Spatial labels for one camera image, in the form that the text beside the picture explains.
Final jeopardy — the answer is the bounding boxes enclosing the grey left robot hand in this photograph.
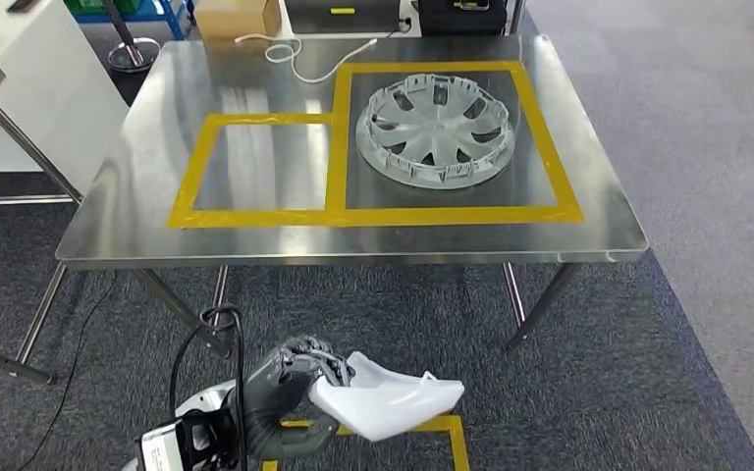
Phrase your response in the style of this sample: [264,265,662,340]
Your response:
[243,335,355,459]

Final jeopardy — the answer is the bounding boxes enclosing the white plastic mirror cover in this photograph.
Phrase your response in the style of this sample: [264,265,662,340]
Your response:
[308,350,466,444]

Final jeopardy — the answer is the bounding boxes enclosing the stainless steel workbench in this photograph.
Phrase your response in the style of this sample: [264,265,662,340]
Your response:
[54,33,650,359]

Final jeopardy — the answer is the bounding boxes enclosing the grey wheel hubcap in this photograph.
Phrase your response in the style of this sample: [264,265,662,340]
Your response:
[355,73,516,191]

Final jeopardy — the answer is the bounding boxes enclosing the cardboard box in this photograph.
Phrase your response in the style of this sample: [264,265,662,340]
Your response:
[194,0,284,41]

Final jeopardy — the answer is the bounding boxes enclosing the white cabinet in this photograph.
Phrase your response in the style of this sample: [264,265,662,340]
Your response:
[0,0,133,196]

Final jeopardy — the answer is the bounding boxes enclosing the dark grey laptop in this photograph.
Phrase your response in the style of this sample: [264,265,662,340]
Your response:
[284,0,404,35]

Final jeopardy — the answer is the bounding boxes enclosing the blue cart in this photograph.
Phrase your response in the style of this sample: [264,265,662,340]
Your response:
[74,0,197,41]

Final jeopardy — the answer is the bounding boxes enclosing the black bag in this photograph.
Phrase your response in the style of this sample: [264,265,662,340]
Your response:
[417,0,510,38]

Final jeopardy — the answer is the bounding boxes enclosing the green crate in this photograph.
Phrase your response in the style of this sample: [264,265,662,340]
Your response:
[63,0,140,16]

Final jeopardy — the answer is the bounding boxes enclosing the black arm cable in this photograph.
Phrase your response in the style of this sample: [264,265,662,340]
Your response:
[168,305,251,471]

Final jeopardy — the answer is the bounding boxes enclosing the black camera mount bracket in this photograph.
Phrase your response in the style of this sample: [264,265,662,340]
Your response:
[172,409,242,471]

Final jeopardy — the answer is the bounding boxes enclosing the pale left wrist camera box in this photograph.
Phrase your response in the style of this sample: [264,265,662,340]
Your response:
[139,422,189,471]

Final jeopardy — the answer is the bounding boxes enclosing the black floor cable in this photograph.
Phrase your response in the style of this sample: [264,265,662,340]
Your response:
[16,271,120,471]

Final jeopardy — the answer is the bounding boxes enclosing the white charging cable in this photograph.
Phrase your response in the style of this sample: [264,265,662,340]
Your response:
[234,32,380,85]

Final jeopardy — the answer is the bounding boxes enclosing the stanchion post chrome base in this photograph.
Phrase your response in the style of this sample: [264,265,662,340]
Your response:
[98,0,162,74]

